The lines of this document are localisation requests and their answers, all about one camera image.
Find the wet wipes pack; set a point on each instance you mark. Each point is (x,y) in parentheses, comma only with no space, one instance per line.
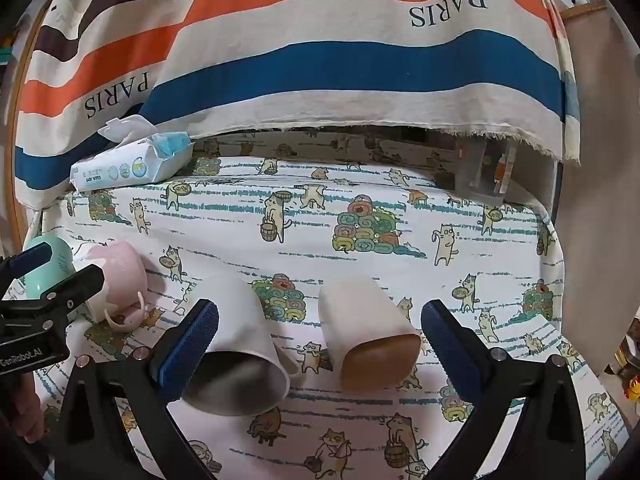
(125,165)

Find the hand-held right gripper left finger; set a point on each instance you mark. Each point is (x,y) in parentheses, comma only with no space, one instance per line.
(192,345)

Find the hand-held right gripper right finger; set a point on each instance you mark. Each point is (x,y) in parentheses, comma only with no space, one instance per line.
(450,350)

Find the white cup brown base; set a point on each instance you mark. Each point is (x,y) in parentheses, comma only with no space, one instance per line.
(365,310)

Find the white cup grey inside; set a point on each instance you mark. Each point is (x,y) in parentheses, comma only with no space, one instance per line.
(240,320)

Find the striped cloth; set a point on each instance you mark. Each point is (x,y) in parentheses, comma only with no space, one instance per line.
(325,65)

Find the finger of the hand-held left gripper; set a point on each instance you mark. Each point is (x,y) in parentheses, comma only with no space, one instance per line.
(30,259)
(80,282)

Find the yellow orange object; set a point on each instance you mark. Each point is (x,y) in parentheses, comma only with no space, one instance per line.
(631,385)

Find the person's left hand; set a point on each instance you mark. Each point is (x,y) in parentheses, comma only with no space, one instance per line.
(26,405)

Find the beige board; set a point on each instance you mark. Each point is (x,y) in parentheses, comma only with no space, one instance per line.
(600,160)

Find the wooden hoop frame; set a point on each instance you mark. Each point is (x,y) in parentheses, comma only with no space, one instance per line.
(13,90)

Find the clear plastic box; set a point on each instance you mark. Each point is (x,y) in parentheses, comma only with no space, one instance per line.
(475,170)

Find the cat printed bed sheet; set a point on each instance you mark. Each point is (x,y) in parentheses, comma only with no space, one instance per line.
(350,190)

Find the mint green cup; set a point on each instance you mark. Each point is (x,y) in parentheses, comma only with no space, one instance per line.
(61,259)

